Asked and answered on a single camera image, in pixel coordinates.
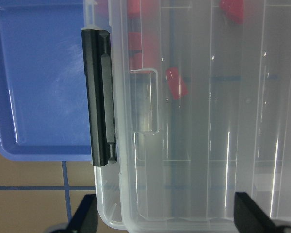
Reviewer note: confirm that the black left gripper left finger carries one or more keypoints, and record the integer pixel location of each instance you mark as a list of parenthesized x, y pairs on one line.
[(85, 219)]

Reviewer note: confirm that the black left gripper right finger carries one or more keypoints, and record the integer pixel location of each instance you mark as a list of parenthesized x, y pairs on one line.
[(249, 218)]

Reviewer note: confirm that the red block picked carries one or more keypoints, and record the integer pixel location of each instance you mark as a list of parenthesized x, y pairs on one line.
[(176, 83)]

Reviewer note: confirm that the clear plastic storage box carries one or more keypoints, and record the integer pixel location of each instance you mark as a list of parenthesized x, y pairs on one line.
[(180, 162)]

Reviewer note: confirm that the blue plastic tray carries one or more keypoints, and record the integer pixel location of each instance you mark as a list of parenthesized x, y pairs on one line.
[(43, 101)]

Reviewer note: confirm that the red block lower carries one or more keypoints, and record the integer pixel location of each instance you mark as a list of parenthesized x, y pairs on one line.
[(135, 61)]

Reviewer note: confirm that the red block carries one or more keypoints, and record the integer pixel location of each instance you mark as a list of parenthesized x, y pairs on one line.
[(134, 41), (233, 9), (135, 61), (133, 9)]

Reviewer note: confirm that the red block middle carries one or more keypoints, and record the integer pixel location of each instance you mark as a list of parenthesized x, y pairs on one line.
[(134, 41)]

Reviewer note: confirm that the red block far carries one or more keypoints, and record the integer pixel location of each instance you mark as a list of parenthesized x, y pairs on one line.
[(233, 9)]

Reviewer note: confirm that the red block upper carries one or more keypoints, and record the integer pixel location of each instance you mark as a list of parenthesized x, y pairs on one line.
[(133, 9)]

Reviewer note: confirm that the black box latch handle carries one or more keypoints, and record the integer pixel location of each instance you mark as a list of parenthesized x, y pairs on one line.
[(99, 83)]

